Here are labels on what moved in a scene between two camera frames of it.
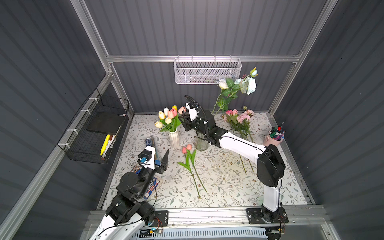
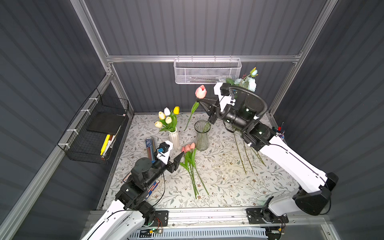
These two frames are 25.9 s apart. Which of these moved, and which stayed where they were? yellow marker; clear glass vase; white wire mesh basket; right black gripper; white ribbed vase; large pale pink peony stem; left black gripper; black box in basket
Moved: left black gripper; right black gripper
Stayed: white ribbed vase; large pale pink peony stem; clear glass vase; black box in basket; yellow marker; white wire mesh basket
